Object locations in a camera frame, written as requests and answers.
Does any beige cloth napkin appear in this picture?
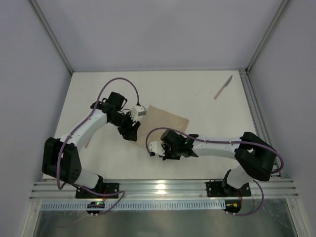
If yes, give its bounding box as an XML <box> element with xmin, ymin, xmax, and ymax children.
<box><xmin>135</xmin><ymin>105</ymin><xmax>189</xmax><ymax>149</ymax></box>

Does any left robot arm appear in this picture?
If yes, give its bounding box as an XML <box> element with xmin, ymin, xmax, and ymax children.
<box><xmin>42</xmin><ymin>92</ymin><xmax>147</xmax><ymax>194</ymax></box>

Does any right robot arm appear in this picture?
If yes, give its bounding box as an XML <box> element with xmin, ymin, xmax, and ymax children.
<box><xmin>160</xmin><ymin>130</ymin><xmax>277</xmax><ymax>196</ymax></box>

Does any right black controller board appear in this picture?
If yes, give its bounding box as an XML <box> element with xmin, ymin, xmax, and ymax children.
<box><xmin>224</xmin><ymin>199</ymin><xmax>242</xmax><ymax>215</ymax></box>

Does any black controller board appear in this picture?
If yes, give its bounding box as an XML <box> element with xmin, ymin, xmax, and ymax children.
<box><xmin>224</xmin><ymin>199</ymin><xmax>242</xmax><ymax>215</ymax></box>
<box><xmin>86</xmin><ymin>201</ymin><xmax>105</xmax><ymax>217</ymax></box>

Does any left black controller board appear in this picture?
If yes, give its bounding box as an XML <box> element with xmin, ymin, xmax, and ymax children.
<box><xmin>86</xmin><ymin>201</ymin><xmax>105</xmax><ymax>217</ymax></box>

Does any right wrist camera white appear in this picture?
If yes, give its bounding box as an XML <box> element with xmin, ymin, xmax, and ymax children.
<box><xmin>149</xmin><ymin>141</ymin><xmax>165</xmax><ymax>157</ymax></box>

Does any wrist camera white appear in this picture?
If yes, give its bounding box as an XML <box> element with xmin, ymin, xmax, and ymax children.
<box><xmin>131</xmin><ymin>105</ymin><xmax>147</xmax><ymax>119</ymax></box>
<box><xmin>149</xmin><ymin>141</ymin><xmax>165</xmax><ymax>157</ymax></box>

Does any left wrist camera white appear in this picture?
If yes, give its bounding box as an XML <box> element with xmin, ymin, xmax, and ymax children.
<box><xmin>131</xmin><ymin>105</ymin><xmax>147</xmax><ymax>119</ymax></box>

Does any slotted cable duct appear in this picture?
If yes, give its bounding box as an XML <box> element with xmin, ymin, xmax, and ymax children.
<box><xmin>40</xmin><ymin>199</ymin><xmax>225</xmax><ymax>211</ymax></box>

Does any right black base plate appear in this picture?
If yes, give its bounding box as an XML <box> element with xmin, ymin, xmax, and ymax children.
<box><xmin>205</xmin><ymin>179</ymin><xmax>251</xmax><ymax>198</ymax></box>

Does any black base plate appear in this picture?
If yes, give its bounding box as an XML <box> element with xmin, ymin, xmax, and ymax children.
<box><xmin>205</xmin><ymin>179</ymin><xmax>251</xmax><ymax>198</ymax></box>
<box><xmin>75</xmin><ymin>182</ymin><xmax>119</xmax><ymax>199</ymax></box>

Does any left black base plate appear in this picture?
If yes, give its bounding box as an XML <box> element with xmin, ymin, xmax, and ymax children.
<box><xmin>75</xmin><ymin>182</ymin><xmax>119</xmax><ymax>199</ymax></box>

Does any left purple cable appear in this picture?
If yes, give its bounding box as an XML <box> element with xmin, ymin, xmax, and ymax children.
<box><xmin>56</xmin><ymin>78</ymin><xmax>141</xmax><ymax>215</ymax></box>

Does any purple cable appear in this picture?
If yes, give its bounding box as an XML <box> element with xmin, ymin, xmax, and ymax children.
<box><xmin>56</xmin><ymin>78</ymin><xmax>141</xmax><ymax>215</ymax></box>
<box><xmin>145</xmin><ymin>127</ymin><xmax>284</xmax><ymax>218</ymax></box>

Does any knife with pink handle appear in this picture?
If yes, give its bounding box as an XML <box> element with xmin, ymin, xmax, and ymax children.
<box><xmin>214</xmin><ymin>75</ymin><xmax>233</xmax><ymax>100</ymax></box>

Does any right side aluminium rail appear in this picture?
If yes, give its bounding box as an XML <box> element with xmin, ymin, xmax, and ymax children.
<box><xmin>238</xmin><ymin>69</ymin><xmax>282</xmax><ymax>178</ymax></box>

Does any aluminium rail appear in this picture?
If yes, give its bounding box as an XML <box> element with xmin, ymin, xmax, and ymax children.
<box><xmin>30</xmin><ymin>177</ymin><xmax>299</xmax><ymax>200</ymax></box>
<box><xmin>238</xmin><ymin>69</ymin><xmax>282</xmax><ymax>178</ymax></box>

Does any aluminium front rail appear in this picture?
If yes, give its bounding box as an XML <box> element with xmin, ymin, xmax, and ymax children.
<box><xmin>30</xmin><ymin>177</ymin><xmax>299</xmax><ymax>200</ymax></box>

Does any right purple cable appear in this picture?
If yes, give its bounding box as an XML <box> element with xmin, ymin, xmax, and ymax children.
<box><xmin>145</xmin><ymin>127</ymin><xmax>284</xmax><ymax>218</ymax></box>

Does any left aluminium frame post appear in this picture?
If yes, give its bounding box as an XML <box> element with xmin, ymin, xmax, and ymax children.
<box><xmin>28</xmin><ymin>0</ymin><xmax>74</xmax><ymax>75</ymax></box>

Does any aluminium frame post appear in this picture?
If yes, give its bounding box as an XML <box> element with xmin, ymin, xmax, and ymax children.
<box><xmin>245</xmin><ymin>0</ymin><xmax>292</xmax><ymax>74</ymax></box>
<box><xmin>28</xmin><ymin>0</ymin><xmax>74</xmax><ymax>75</ymax></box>

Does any right aluminium frame post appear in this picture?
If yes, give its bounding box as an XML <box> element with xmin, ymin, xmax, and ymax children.
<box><xmin>245</xmin><ymin>0</ymin><xmax>292</xmax><ymax>74</ymax></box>

